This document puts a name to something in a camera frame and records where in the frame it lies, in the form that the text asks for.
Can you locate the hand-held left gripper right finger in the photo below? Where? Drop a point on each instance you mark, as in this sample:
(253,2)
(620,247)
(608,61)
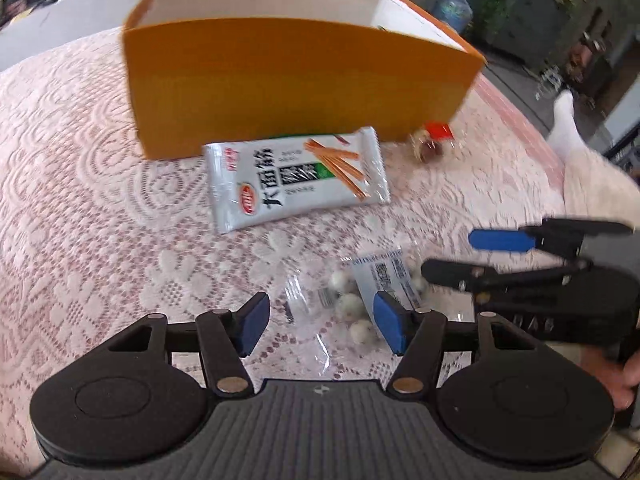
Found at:
(390,322)

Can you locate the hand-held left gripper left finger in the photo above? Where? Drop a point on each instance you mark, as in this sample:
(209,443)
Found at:
(252,322)

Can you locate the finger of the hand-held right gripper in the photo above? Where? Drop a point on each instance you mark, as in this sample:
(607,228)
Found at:
(470,276)
(500,240)

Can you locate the clear bag of white balls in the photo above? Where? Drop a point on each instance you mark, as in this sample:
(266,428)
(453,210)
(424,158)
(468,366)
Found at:
(350,305)

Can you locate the orange cardboard box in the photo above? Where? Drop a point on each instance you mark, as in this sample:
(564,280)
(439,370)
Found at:
(280,85)

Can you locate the person's right hand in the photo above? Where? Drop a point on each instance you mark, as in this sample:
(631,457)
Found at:
(627,387)

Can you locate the person's right leg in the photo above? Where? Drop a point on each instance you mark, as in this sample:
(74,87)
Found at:
(590,180)

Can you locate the pink checked mat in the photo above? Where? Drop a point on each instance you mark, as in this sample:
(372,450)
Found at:
(515,130)

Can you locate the small red-topped clear packet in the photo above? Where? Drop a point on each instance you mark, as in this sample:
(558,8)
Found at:
(432,140)

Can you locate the white striped snack packet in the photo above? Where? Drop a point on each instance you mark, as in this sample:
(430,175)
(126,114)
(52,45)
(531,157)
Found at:
(280,185)

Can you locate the grey drawer cabinet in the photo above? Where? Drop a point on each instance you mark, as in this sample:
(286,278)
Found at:
(535,15)

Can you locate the blue water bottle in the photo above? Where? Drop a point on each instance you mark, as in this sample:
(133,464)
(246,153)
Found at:
(454,7)

